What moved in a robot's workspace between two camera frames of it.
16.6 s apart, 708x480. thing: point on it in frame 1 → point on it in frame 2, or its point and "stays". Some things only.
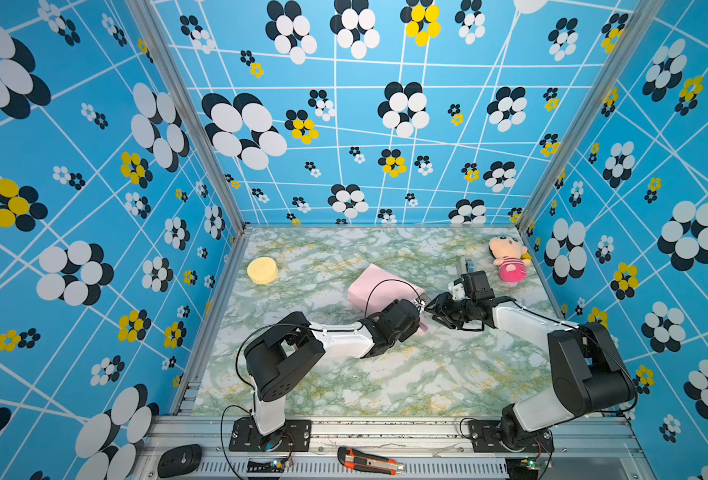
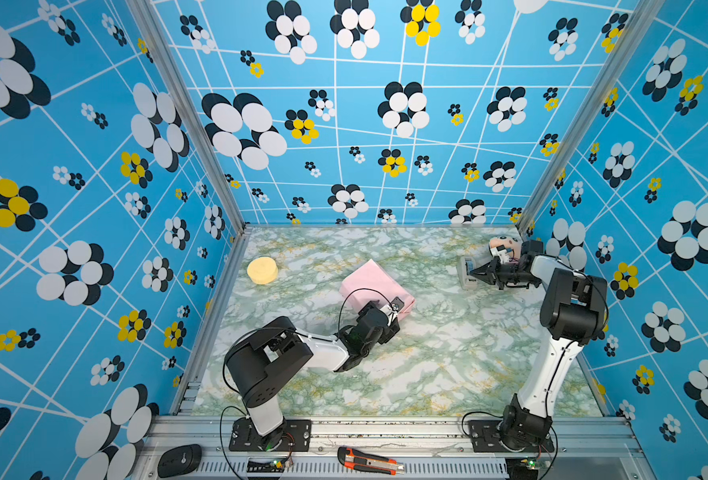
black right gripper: x=441 y=308 → x=490 y=276
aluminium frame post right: x=636 y=24 stays
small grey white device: x=467 y=264 stays
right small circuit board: x=522 y=468 stays
